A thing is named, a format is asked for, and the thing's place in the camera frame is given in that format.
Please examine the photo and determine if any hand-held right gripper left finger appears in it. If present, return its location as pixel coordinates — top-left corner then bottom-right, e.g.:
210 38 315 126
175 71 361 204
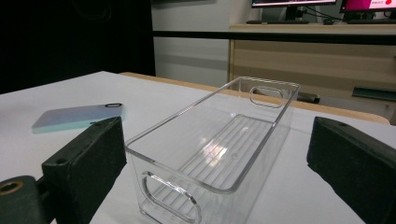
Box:
41 116 128 224

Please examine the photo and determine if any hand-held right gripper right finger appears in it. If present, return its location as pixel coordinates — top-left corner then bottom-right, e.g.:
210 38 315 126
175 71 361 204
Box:
306 116 396 224

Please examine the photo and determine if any pastel gradient phone case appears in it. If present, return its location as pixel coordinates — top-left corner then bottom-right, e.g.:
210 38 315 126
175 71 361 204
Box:
31 103 125 134

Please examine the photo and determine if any clear plastic storage bin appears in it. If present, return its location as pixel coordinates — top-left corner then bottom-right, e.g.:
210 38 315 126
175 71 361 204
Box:
124 76 302 224

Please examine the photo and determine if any black curved object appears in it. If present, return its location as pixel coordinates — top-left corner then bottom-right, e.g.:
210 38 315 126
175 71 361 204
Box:
296 91 321 105

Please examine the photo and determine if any light wooden desk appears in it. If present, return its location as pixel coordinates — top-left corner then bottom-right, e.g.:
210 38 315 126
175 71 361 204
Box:
228 23 396 125

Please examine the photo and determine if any black curtain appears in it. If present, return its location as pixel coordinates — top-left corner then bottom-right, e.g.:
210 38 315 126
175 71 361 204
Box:
0 0 156 95

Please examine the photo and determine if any black keyboard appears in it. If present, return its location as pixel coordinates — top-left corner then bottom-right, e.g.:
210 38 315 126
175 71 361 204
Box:
246 20 311 25
346 19 396 25

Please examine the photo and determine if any white cabinet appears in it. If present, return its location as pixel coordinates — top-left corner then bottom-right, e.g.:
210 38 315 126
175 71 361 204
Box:
150 0 232 89

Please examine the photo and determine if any computer monitor with pink screen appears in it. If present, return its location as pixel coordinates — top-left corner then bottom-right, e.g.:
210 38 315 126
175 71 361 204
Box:
339 0 396 14

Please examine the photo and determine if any computer monitor with black stand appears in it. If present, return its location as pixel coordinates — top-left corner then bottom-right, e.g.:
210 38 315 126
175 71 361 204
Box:
251 0 338 22

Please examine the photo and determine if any dark grey desk handle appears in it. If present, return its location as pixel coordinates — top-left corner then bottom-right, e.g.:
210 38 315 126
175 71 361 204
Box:
351 86 396 103

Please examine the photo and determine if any black horizontal frame bar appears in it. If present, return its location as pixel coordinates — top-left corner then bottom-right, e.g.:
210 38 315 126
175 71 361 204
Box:
152 30 396 47

